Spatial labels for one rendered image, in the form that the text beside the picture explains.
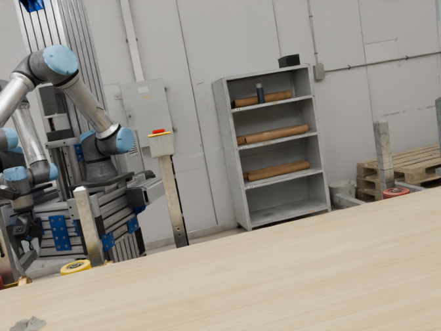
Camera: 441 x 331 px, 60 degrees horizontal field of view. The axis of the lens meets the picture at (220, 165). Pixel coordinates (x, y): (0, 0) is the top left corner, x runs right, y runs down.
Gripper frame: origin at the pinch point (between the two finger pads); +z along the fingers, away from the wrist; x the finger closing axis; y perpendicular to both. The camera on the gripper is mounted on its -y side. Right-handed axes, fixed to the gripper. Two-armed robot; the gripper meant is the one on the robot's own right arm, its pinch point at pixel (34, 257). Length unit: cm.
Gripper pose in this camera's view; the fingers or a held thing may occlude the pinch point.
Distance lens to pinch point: 169.2
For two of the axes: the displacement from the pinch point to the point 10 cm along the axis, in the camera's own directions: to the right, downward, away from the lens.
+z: 1.7, 9.8, 1.4
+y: -1.9, -1.0, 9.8
